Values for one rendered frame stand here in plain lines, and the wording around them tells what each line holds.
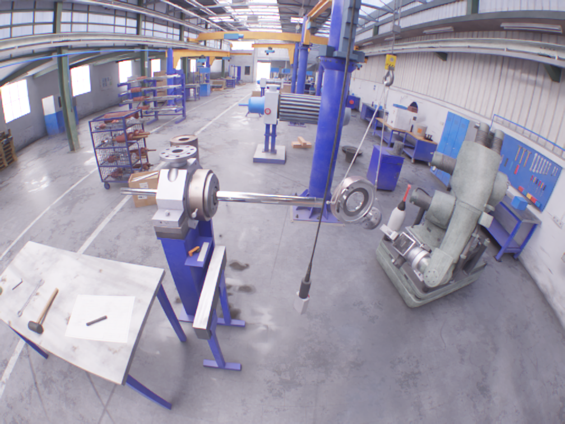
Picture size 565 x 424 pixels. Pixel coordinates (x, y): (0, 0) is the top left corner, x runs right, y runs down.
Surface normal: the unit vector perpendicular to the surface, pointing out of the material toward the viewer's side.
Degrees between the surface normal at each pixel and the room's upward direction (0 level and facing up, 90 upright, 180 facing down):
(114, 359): 0
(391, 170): 90
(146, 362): 0
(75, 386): 0
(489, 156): 70
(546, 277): 90
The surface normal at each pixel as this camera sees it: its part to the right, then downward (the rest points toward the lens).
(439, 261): -0.87, -0.14
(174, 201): 0.00, 0.56
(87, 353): 0.08, -0.83
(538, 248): -1.00, -0.08
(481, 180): -0.47, 0.12
